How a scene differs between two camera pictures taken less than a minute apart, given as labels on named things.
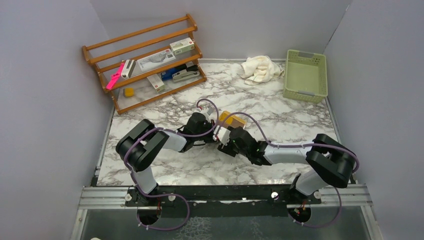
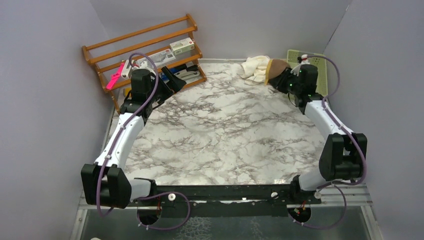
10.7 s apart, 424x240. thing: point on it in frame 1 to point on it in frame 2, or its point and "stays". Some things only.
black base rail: (221, 201) stays
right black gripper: (227, 149) to (278, 82)
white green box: (185, 45) stays
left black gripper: (210, 139) to (174, 84)
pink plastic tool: (115, 78) stays
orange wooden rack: (149, 65) stays
